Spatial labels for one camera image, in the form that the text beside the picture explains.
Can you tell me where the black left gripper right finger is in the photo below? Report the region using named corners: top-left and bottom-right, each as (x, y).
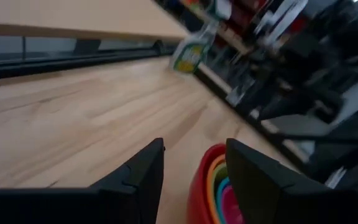
top-left (224, 138), bottom-right (358, 224)

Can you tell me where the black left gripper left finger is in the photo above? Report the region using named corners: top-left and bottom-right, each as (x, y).
top-left (0, 138), bottom-right (166, 224)

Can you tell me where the small pink bowl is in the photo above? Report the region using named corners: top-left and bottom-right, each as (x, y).
top-left (220, 185), bottom-right (246, 224)

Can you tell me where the blue bowl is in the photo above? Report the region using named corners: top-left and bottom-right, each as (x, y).
top-left (215, 177), bottom-right (231, 224)

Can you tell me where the green bowl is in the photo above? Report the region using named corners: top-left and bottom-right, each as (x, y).
top-left (213, 162), bottom-right (229, 200)

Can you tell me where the orange bowl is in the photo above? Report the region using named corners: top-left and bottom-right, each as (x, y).
top-left (206, 153), bottom-right (227, 224)

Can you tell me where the large red bowl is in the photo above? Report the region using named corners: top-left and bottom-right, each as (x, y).
top-left (186, 142), bottom-right (246, 224)

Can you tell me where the spray bottle with green label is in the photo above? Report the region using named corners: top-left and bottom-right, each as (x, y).
top-left (168, 19), bottom-right (221, 75)

